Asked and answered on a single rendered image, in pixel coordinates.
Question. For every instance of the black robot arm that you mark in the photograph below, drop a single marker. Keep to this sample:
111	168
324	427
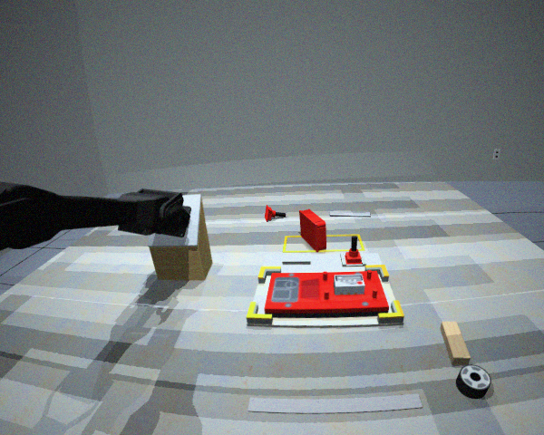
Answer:
30	216

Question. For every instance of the light grey flat strip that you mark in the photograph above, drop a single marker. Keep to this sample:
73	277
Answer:
304	406

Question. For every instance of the black toy wheel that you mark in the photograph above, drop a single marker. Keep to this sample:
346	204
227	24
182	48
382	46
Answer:
473	381

